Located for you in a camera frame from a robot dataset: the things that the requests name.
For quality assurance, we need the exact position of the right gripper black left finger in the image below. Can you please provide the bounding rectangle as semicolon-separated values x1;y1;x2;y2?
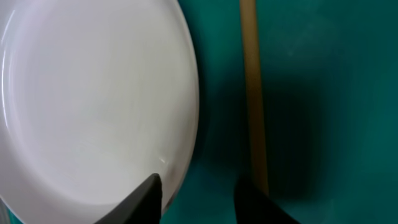
95;173;162;224

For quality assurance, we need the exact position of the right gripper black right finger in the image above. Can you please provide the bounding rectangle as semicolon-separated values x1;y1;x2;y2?
234;176;299;224

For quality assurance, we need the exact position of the large white plate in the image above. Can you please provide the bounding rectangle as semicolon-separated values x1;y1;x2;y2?
1;0;199;223

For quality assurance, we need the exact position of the wooden chopstick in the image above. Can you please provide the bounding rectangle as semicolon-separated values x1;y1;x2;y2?
239;0;269;195

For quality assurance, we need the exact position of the teal plastic tray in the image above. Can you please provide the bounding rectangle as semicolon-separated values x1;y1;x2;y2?
160;1;397;223

